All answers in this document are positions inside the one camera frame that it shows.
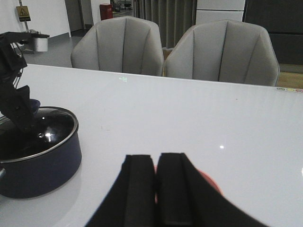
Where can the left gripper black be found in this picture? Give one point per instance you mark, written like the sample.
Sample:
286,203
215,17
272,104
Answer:
14,103

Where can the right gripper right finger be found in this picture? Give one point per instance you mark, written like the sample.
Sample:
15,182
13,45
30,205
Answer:
187,199

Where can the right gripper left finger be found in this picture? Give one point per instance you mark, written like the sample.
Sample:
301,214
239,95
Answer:
131,199

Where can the pink bowl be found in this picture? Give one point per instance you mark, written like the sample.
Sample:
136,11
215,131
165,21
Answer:
206,176

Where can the glass lid with blue knob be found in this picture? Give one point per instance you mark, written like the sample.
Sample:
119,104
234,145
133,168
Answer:
53,126

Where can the white cylinder stand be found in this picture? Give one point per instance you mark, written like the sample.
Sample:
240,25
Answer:
38,42

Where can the dark blue saucepan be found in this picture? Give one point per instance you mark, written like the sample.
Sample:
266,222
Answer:
43,174

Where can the yellow warning sign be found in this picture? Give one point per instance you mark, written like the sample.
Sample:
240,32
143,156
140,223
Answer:
23,13

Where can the left grey chair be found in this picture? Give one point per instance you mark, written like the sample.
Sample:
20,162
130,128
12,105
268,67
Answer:
123,44

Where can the grey chair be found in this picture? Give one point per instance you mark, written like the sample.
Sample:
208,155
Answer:
123,44
225,51

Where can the red bin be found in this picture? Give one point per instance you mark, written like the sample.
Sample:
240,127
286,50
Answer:
105,11

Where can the right grey chair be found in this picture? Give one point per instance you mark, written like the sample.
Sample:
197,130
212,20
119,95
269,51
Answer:
225,51

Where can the white refrigerator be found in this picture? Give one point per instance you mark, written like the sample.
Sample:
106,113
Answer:
214,10

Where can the dark grey counter cabinet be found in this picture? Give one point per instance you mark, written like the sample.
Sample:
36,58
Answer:
283,19

